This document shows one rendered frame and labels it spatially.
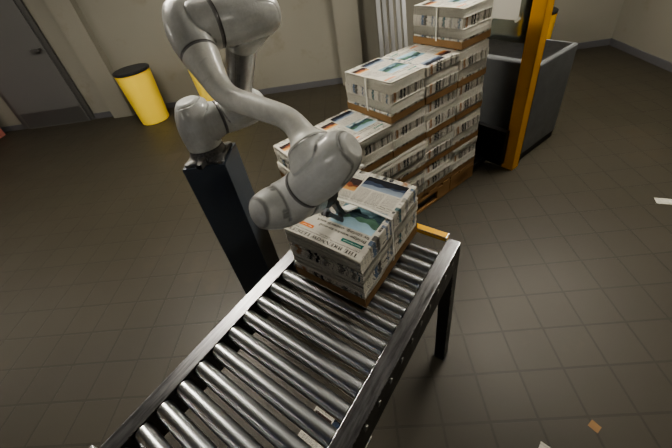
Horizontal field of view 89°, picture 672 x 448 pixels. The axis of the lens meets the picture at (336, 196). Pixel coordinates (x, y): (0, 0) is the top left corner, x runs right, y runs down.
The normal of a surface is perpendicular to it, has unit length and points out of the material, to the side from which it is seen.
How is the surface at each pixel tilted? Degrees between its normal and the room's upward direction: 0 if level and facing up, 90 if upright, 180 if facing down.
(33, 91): 90
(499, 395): 0
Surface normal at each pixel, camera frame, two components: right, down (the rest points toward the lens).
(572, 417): -0.15, -0.77
